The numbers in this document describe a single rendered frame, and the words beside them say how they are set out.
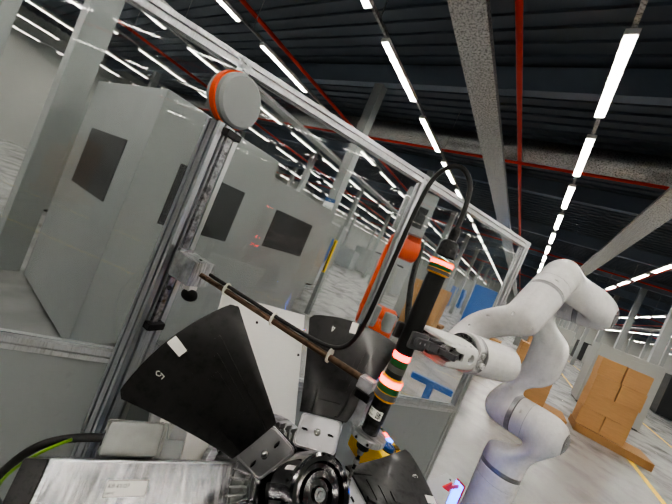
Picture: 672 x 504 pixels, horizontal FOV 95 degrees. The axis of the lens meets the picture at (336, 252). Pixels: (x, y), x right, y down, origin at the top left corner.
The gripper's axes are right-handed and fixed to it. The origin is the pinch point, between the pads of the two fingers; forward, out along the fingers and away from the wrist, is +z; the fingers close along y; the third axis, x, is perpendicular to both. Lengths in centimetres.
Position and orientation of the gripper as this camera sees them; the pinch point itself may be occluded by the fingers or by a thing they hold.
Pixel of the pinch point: (410, 335)
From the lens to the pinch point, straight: 62.2
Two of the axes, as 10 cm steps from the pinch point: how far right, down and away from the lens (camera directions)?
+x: 3.9, -9.2, -0.3
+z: -8.2, -3.4, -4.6
